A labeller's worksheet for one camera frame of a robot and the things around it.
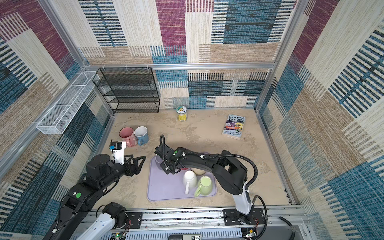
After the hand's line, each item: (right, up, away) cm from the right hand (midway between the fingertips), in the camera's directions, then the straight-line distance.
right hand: (170, 166), depth 86 cm
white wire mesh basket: (-50, +27, -15) cm, 59 cm away
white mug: (+11, -5, -9) cm, 15 cm away
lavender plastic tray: (-4, -10, -3) cm, 11 cm away
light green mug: (+19, -6, -12) cm, 23 cm away
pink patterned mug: (-29, +18, +10) cm, 36 cm away
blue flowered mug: (-20, +18, +13) cm, 30 cm away
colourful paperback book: (+42, +22, +21) cm, 52 cm away
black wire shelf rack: (-34, +49, +25) cm, 64 cm away
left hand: (-11, +10, -17) cm, 23 cm away
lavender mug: (-6, +4, -2) cm, 7 cm away
